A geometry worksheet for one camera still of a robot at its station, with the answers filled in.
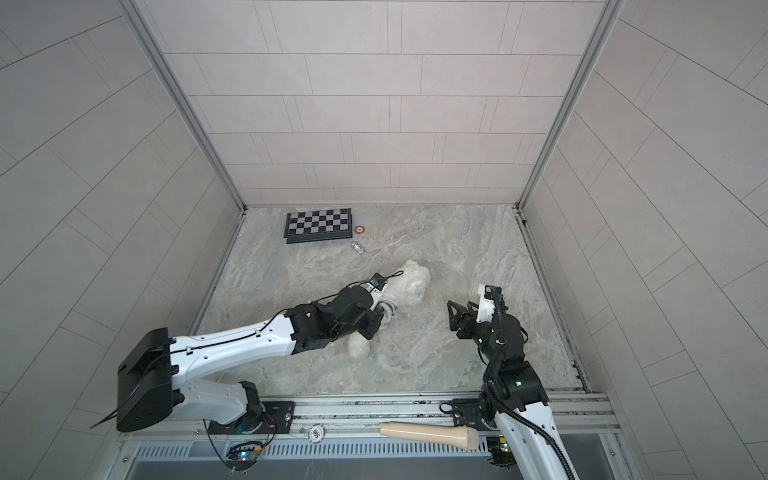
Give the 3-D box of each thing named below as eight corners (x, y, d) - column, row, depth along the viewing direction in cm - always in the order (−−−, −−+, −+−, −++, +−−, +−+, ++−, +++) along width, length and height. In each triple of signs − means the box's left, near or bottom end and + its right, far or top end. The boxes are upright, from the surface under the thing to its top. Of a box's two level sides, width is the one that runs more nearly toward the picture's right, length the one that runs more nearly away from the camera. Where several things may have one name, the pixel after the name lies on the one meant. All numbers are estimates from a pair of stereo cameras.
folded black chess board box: (285, 246, 106) (282, 239, 103) (289, 219, 115) (286, 212, 112) (353, 239, 109) (352, 232, 106) (352, 213, 117) (351, 206, 114)
